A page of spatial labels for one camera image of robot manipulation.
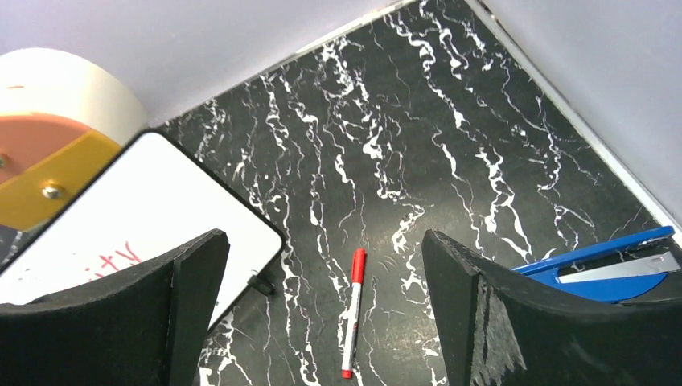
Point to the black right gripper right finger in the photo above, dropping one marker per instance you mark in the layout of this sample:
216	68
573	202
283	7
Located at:
499	327

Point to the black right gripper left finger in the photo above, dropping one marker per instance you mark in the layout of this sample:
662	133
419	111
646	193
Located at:
144	325

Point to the red marker cap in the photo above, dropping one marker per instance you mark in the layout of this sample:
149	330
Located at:
358	266

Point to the white whiteboard marker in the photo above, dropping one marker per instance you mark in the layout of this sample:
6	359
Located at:
351	331

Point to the blue whiteboard eraser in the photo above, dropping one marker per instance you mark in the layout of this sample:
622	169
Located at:
593	273

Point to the black framed whiteboard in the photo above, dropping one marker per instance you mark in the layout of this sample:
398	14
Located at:
153	197

